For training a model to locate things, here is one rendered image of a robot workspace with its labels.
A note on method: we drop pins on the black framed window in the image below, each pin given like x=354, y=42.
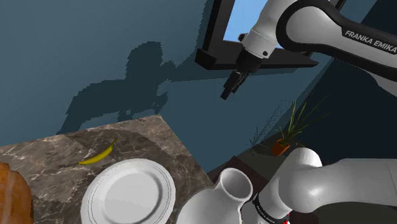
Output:
x=217, y=52

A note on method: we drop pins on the white plate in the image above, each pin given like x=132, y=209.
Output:
x=128, y=194

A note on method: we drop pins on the yellow banana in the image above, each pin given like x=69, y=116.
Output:
x=98, y=157

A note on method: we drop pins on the white vase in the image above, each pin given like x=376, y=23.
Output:
x=206, y=208

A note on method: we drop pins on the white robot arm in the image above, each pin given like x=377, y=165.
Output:
x=313, y=186

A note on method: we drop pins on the green plant in orange pot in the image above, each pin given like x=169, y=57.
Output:
x=280, y=148

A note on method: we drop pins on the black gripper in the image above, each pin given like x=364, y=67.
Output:
x=248, y=63

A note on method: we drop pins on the brown bread loaf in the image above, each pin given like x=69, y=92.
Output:
x=14, y=198

